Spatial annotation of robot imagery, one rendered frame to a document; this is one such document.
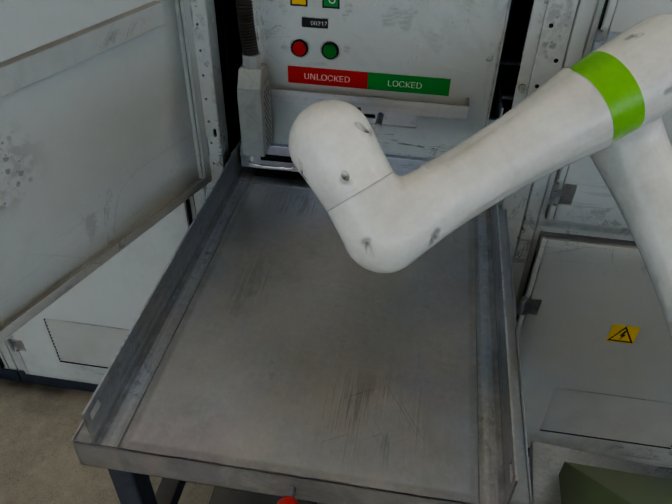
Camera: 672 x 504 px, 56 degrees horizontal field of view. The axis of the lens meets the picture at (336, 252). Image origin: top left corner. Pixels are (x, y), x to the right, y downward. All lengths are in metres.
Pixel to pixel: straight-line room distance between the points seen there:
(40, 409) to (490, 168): 1.69
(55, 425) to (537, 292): 1.44
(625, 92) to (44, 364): 1.75
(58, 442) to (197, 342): 1.09
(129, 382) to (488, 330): 0.57
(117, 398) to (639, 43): 0.85
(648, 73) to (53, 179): 0.89
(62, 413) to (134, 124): 1.14
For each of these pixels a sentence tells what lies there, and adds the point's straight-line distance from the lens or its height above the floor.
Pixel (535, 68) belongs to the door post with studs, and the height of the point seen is 1.15.
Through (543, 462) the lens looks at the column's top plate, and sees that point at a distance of 1.06.
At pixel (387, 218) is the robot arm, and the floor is 1.15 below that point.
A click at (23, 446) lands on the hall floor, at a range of 2.10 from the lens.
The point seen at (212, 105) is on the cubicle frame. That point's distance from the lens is 1.33.
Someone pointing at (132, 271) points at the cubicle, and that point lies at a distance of 1.66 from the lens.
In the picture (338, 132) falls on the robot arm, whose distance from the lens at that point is 0.76.
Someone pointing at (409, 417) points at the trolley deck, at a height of 0.85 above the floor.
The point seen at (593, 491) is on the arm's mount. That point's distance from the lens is 0.88.
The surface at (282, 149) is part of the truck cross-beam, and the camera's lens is 1.37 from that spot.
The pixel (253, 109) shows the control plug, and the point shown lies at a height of 1.06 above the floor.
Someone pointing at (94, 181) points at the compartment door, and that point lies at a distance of 1.20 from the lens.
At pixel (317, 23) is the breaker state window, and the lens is 1.25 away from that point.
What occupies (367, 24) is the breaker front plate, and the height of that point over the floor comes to 1.19.
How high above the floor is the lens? 1.60
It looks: 39 degrees down
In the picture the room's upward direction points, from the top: 1 degrees clockwise
